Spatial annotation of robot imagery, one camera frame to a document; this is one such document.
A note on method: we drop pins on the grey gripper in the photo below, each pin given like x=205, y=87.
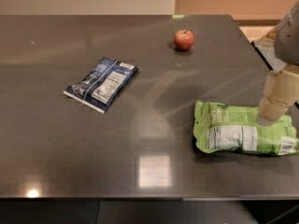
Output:
x=289, y=44

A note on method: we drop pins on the red apple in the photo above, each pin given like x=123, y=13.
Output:
x=183, y=40

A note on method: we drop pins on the blue chip bag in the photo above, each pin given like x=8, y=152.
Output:
x=99, y=88

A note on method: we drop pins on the green rice chip bag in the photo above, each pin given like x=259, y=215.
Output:
x=221, y=127

